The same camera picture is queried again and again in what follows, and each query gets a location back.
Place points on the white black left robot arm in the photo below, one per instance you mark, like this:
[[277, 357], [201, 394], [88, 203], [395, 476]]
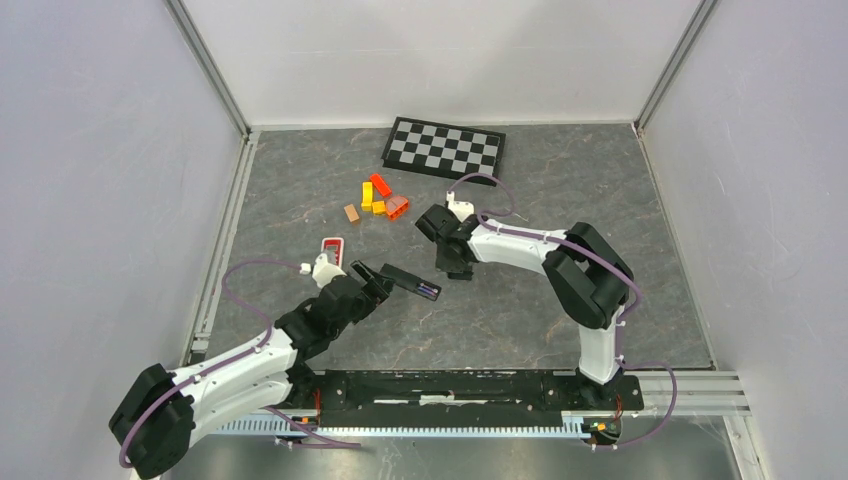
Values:
[[166, 412]]

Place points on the blue purple AAA battery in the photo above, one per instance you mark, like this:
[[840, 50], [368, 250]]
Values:
[[427, 291]]

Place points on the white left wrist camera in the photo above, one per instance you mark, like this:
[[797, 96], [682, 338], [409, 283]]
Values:
[[323, 270]]

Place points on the brown cylinder block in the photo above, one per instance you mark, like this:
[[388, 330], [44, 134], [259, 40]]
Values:
[[352, 214]]

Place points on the grey slotted cable duct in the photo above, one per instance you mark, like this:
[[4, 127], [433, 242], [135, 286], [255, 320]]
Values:
[[266, 424]]

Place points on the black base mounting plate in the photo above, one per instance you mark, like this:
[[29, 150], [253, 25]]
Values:
[[459, 398]]

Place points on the black white checkerboard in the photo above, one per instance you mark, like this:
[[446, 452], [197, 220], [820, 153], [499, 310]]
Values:
[[444, 150]]

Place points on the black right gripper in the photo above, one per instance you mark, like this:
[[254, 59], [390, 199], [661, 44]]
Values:
[[446, 265]]

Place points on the orange toy block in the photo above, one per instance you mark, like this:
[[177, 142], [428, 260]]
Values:
[[396, 206]]

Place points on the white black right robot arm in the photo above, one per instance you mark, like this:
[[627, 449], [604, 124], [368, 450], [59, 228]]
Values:
[[592, 283]]

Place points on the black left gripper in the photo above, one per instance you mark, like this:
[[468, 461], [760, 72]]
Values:
[[377, 287]]

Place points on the red toy block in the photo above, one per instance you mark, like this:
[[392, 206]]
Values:
[[380, 185]]

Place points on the aluminium frame rail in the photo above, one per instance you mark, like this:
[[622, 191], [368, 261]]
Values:
[[699, 393]]

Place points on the yellow toy block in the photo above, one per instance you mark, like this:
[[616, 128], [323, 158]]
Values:
[[367, 197]]

